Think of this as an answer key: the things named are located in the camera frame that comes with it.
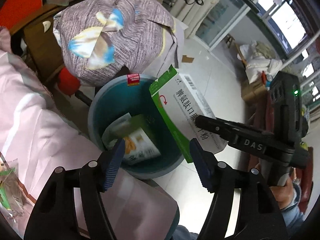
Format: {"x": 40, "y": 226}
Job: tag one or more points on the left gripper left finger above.
{"x": 96, "y": 177}

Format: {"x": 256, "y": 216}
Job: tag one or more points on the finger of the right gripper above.
{"x": 245, "y": 138}

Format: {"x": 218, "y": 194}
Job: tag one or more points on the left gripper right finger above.
{"x": 219, "y": 179}

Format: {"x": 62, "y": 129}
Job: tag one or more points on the orange snack bag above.
{"x": 139, "y": 145}

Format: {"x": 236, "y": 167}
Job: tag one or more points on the green white medicine box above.
{"x": 180, "y": 103}

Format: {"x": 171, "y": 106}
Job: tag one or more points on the green melon seed packet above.
{"x": 11, "y": 195}

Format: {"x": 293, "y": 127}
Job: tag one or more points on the teal plastic trash bin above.
{"x": 121, "y": 110}

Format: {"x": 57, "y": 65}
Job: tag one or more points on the person right hand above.
{"x": 283, "y": 194}

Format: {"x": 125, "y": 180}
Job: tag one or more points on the white bags pile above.
{"x": 258, "y": 58}

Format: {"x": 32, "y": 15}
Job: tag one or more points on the pink plaid quilt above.
{"x": 34, "y": 133}

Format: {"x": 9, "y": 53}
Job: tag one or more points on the blue jeans leg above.
{"x": 292, "y": 215}

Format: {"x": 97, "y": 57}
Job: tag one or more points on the cardboard scrap on floor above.
{"x": 186, "y": 59}

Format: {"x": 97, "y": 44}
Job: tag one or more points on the red round stool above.
{"x": 67, "y": 83}

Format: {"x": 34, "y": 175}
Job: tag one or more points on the white curtain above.
{"x": 192, "y": 15}

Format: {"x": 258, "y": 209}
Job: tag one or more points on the purple striped cloth bundle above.
{"x": 100, "y": 37}

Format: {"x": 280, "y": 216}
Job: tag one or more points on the brown wooden cabinet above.
{"x": 43, "y": 53}

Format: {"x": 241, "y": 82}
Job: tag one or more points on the red gift box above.
{"x": 14, "y": 11}

